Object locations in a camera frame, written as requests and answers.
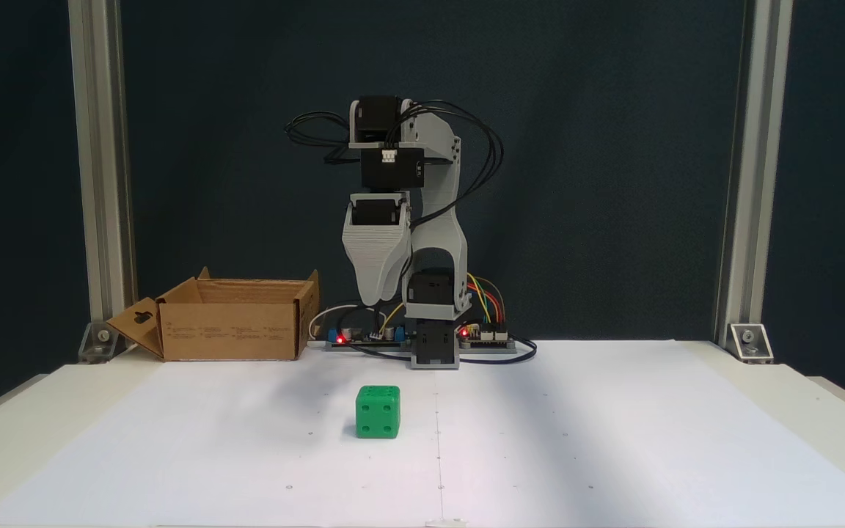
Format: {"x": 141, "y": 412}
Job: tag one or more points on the metal corner bracket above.
{"x": 752, "y": 345}
{"x": 100, "y": 345}

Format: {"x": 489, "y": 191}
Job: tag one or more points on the driver board with jumpers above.
{"x": 488, "y": 336}

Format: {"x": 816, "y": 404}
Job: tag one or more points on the blue power board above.
{"x": 334, "y": 337}

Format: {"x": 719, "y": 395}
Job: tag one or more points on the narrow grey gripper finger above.
{"x": 406, "y": 279}

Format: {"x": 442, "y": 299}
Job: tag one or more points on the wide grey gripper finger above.
{"x": 375, "y": 257}

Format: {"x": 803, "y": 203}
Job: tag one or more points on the aluminium profile post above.
{"x": 100, "y": 147}
{"x": 752, "y": 147}

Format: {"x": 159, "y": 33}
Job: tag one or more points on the green die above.
{"x": 377, "y": 414}

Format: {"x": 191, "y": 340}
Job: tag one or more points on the grey board mounting plate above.
{"x": 499, "y": 348}

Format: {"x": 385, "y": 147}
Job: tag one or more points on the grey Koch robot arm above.
{"x": 441, "y": 235}

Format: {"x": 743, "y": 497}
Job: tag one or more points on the brown cardboard box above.
{"x": 232, "y": 330}

